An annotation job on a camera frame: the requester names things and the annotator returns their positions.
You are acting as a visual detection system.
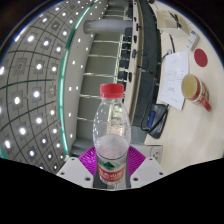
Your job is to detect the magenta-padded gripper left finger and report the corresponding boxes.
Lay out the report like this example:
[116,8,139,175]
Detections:
[56,145,100,190]

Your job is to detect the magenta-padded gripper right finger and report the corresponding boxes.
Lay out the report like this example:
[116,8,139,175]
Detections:
[125,145,167,189]

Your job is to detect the clear red-capped water bottle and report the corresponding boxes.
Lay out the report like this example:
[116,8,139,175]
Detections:
[92,83,132,190]

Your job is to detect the black desk phone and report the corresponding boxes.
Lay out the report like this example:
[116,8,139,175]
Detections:
[140,103,170,140]

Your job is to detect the ceiling lights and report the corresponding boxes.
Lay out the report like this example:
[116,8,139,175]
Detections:
[0,0,101,171]

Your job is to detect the red and cream mug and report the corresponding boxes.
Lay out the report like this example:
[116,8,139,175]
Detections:
[180,73,213,113]

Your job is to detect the white paper sheet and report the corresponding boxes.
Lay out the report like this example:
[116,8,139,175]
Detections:
[158,50,190,112]

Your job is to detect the long conference desk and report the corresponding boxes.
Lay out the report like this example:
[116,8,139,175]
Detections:
[128,0,161,128]

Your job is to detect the flat round red coaster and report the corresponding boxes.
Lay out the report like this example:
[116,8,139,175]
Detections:
[193,48,209,68]

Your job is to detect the black office chairs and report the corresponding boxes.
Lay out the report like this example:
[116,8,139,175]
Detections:
[118,26,139,91]

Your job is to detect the small white oblong box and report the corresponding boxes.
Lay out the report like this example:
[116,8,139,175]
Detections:
[185,29,200,52]

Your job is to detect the small open white box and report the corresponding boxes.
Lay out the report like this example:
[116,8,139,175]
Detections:
[156,9,183,34]

